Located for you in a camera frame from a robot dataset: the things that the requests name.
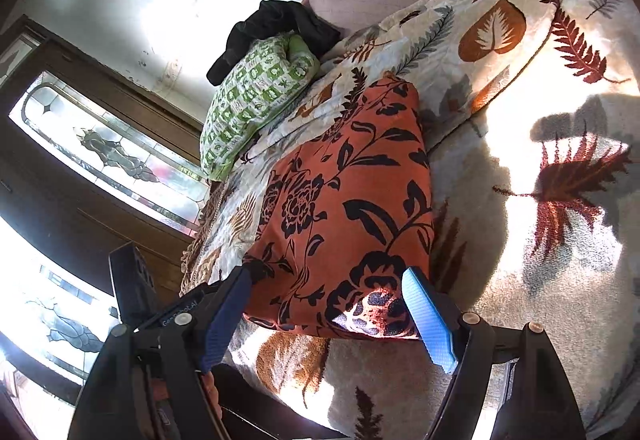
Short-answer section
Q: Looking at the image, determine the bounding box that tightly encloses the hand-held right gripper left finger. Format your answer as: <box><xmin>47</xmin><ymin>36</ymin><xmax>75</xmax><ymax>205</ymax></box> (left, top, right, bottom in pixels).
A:
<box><xmin>67</xmin><ymin>265</ymin><xmax>253</xmax><ymax>440</ymax></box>

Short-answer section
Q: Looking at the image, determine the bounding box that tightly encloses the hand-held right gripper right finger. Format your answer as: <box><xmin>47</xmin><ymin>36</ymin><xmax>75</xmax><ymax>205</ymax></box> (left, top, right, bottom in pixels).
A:
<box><xmin>402</xmin><ymin>266</ymin><xmax>586</xmax><ymax>440</ymax></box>

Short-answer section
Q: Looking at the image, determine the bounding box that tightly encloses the orange floral blouse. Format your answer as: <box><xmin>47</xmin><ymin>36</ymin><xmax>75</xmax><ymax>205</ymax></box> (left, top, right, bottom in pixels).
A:
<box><xmin>242</xmin><ymin>74</ymin><xmax>436</xmax><ymax>340</ymax></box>

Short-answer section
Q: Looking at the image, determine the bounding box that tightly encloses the person's left hand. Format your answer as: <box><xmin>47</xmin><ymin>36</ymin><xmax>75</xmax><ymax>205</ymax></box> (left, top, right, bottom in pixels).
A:
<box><xmin>201</xmin><ymin>362</ymin><xmax>224</xmax><ymax>422</ymax></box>

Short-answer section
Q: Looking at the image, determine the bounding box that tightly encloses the stained glass window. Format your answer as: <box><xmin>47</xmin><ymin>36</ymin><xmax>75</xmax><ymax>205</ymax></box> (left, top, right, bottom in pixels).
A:
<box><xmin>20</xmin><ymin>70</ymin><xmax>211</xmax><ymax>235</ymax></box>
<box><xmin>0</xmin><ymin>215</ymin><xmax>123</xmax><ymax>388</ymax></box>

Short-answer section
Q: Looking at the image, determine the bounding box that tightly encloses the wooden stained-glass door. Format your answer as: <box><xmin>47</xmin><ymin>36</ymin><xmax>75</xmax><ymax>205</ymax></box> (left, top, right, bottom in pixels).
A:
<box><xmin>0</xmin><ymin>14</ymin><xmax>211</xmax><ymax>301</ymax></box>

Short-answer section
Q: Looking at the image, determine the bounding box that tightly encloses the green checked pillow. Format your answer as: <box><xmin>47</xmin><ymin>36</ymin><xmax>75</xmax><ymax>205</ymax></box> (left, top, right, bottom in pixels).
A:
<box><xmin>199</xmin><ymin>34</ymin><xmax>322</xmax><ymax>181</ymax></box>

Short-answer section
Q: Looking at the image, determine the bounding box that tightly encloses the leaf print blanket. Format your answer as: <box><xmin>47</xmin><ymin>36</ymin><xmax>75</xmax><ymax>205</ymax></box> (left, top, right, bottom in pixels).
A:
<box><xmin>180</xmin><ymin>0</ymin><xmax>640</xmax><ymax>440</ymax></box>

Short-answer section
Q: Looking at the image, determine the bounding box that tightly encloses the black cloth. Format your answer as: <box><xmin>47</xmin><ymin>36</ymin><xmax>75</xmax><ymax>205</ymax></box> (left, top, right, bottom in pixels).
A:
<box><xmin>206</xmin><ymin>0</ymin><xmax>342</xmax><ymax>86</ymax></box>

